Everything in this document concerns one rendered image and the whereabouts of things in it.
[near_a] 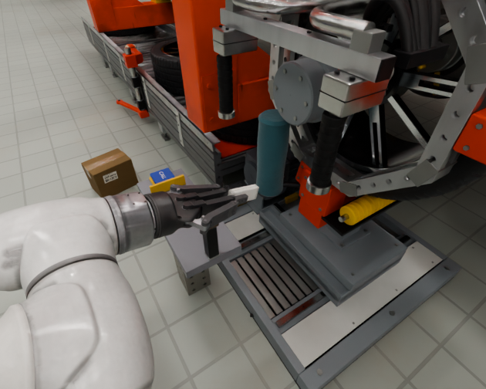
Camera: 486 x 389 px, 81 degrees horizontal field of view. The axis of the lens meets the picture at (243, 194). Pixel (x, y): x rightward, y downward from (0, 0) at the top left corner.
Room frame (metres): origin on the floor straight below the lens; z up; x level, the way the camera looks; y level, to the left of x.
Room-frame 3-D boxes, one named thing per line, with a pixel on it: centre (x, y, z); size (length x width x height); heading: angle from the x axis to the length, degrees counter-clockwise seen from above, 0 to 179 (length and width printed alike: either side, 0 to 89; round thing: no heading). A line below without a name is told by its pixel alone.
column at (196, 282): (0.67, 0.21, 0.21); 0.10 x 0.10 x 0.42; 32
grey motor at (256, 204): (1.09, -0.22, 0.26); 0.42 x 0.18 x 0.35; 122
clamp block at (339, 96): (0.42, -0.16, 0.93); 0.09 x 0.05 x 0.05; 122
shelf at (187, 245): (0.64, 0.19, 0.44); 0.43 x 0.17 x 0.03; 32
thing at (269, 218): (0.81, -0.36, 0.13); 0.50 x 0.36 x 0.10; 32
